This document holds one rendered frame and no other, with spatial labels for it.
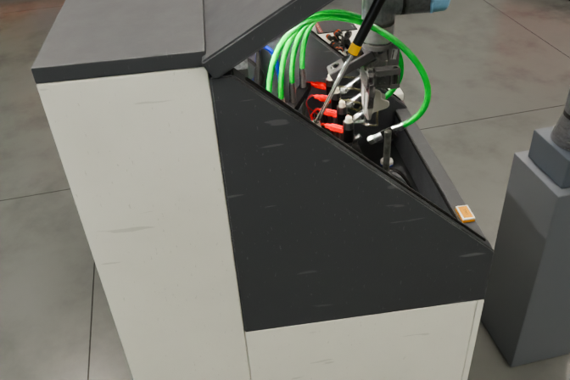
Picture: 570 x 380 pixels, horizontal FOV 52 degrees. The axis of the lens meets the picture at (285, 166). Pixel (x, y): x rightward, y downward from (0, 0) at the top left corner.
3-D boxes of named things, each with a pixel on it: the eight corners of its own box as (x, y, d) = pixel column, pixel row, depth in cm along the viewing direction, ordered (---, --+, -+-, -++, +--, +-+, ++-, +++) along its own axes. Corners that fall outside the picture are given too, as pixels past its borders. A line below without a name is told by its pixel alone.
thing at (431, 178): (477, 287, 145) (488, 239, 136) (461, 289, 145) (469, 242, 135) (404, 149, 195) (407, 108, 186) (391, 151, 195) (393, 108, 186)
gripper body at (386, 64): (399, 91, 142) (403, 44, 135) (364, 95, 141) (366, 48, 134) (390, 77, 148) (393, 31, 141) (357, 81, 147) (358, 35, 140)
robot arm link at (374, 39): (366, 30, 132) (357, 17, 138) (365, 49, 134) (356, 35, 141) (398, 27, 132) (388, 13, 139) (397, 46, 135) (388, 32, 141)
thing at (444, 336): (449, 470, 187) (485, 300, 141) (267, 499, 183) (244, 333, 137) (388, 302, 244) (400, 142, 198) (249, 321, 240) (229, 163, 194)
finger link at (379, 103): (389, 123, 147) (391, 90, 142) (366, 125, 147) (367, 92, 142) (386, 117, 150) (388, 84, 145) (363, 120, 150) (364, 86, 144)
